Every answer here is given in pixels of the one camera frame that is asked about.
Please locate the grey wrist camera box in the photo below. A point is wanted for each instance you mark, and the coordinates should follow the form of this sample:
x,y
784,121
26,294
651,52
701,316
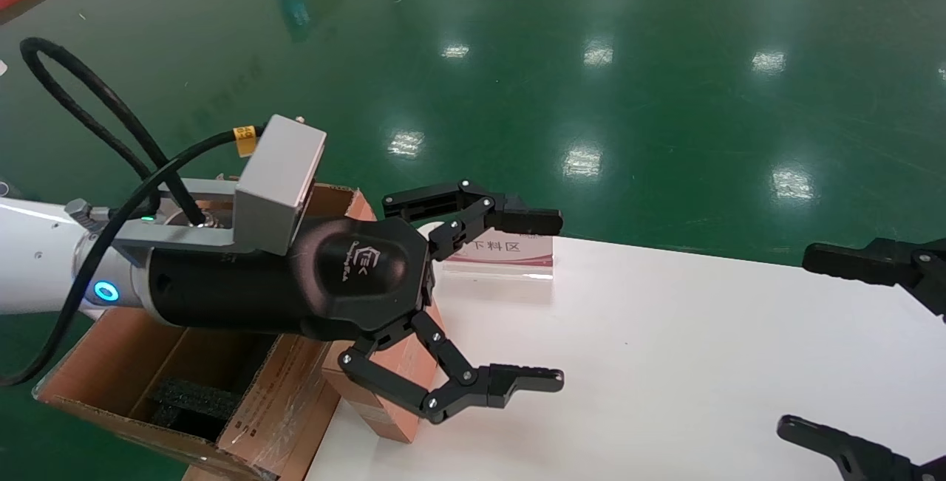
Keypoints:
x,y
277,171

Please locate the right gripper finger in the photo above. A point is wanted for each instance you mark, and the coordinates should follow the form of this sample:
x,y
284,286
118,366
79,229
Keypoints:
x,y
850,261
857,459

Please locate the small cardboard box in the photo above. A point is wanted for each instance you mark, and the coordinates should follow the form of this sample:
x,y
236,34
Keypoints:
x,y
405,364

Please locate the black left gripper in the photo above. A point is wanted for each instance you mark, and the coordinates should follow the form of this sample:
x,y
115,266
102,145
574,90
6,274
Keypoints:
x,y
332,274

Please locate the black foam block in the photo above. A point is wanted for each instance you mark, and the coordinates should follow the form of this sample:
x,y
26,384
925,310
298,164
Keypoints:
x,y
196,400

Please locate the clear acrylic sign stand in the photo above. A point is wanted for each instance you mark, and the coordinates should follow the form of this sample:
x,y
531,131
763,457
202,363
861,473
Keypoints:
x,y
517,256

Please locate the large cardboard box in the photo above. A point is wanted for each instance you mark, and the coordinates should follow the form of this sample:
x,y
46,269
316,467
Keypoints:
x,y
111,363

